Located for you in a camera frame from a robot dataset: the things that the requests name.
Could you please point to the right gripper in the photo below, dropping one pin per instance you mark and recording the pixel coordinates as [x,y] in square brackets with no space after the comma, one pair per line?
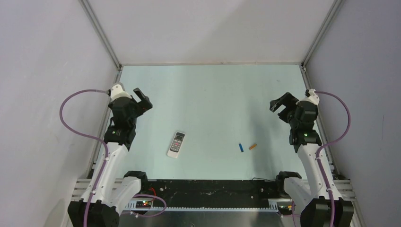
[287,100]

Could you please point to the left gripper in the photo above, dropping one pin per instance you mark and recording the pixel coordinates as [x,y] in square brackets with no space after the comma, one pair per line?
[146,105]

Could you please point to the white remote control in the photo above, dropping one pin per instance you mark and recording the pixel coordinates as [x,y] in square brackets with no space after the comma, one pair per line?
[176,144]

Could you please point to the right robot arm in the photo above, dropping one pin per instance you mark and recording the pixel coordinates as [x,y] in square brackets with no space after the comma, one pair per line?
[318,202]

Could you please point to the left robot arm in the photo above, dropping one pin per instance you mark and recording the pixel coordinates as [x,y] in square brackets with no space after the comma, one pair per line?
[101,205]

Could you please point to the left controller board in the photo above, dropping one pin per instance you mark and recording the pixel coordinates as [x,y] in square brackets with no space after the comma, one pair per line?
[143,205]

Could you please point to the controller board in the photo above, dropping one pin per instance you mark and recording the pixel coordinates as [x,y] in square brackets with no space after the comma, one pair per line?
[143,205]
[285,208]

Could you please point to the right controller board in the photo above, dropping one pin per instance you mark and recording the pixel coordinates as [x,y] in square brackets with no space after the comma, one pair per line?
[285,208]

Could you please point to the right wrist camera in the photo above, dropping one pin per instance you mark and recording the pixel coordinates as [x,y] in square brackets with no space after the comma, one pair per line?
[311,96]

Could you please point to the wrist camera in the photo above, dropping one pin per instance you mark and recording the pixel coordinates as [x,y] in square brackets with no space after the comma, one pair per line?
[118,91]
[311,96]

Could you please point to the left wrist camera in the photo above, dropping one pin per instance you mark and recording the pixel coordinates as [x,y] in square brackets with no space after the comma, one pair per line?
[118,91]

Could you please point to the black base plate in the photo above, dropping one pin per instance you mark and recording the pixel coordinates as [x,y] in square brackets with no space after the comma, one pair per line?
[220,194]

